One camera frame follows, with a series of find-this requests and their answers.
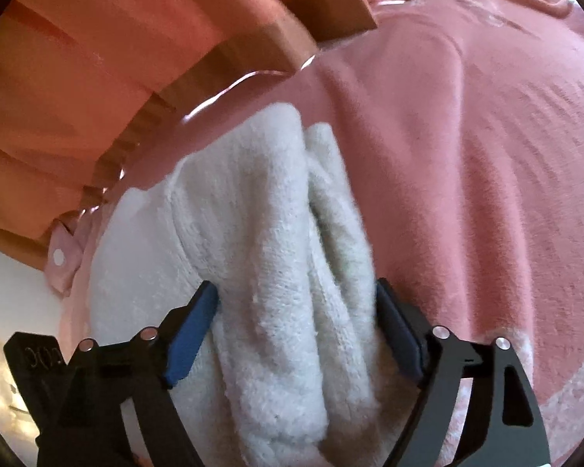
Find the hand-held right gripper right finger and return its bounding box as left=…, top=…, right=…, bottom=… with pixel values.
left=376, top=277, right=551, bottom=467

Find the pink pillow with white button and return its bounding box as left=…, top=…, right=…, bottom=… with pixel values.
left=44, top=209, right=87, bottom=298

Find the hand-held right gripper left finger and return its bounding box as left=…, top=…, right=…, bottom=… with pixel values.
left=36, top=281, right=220, bottom=467

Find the pink fleece blanket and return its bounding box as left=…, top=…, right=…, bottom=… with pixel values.
left=44, top=0, right=584, bottom=467

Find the wooden bed frame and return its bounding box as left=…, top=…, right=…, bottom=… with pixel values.
left=95, top=0, right=378, bottom=190

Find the white fleece garment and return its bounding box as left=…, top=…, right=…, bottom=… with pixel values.
left=90, top=102, right=422, bottom=467

